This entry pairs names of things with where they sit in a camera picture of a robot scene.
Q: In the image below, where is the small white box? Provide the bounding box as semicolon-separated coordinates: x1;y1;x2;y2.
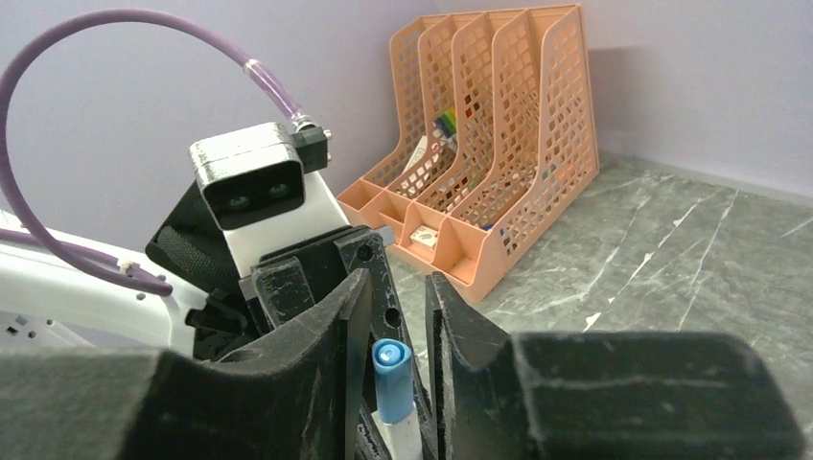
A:
409;225;439;250

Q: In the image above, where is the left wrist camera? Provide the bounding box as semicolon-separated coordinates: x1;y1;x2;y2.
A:
189;122;349;278

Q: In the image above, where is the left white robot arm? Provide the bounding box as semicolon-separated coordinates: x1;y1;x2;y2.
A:
1;172;423;459

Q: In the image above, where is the white pen blue tip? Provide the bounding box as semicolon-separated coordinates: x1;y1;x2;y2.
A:
373;408;424;460

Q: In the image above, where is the colored markers pack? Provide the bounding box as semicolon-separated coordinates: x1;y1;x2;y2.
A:
433;107;457;144

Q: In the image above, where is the orange file organizer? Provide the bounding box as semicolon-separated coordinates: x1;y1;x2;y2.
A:
338;4;599;302

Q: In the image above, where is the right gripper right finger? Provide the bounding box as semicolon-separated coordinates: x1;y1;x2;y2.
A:
425;272;805;459

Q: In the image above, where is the blue pen cap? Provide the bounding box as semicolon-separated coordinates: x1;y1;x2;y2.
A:
371;338;414;425

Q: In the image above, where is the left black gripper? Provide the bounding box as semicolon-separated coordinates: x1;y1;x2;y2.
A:
121;226;405;459

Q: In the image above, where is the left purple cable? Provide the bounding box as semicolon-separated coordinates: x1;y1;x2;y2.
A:
0;7;315;298

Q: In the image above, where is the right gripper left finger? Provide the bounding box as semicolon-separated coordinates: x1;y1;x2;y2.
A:
1;347;165;459

